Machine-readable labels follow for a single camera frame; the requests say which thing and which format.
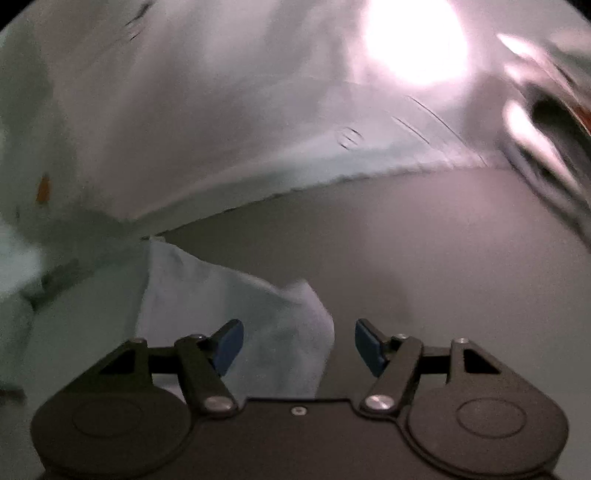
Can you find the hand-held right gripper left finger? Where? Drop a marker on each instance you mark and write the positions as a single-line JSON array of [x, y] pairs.
[[231, 346]]

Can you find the white printed bed sheet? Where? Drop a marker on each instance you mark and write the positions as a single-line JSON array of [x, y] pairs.
[[184, 115]]

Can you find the plain light blue cloth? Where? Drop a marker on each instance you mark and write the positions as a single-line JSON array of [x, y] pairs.
[[277, 332]]

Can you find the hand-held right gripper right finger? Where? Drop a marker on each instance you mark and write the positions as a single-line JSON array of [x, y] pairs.
[[367, 344]]

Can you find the pile of folded clothes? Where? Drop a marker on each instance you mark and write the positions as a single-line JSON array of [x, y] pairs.
[[545, 129]]

